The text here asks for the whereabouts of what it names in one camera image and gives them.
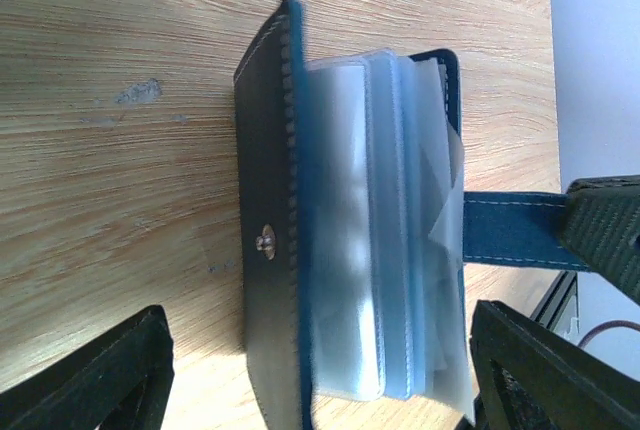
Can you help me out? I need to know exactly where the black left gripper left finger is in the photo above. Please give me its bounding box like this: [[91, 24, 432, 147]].
[[1, 305, 174, 429]]

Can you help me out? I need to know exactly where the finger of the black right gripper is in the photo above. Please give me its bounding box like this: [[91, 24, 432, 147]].
[[559, 177, 639, 300]]

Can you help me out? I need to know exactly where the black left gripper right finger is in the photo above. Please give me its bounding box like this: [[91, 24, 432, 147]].
[[470, 300, 639, 429]]

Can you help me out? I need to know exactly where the blue leather card holder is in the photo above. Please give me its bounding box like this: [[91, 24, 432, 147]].
[[233, 0, 584, 429]]

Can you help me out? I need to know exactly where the black aluminium frame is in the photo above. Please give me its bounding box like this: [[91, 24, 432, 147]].
[[531, 271, 579, 341]]

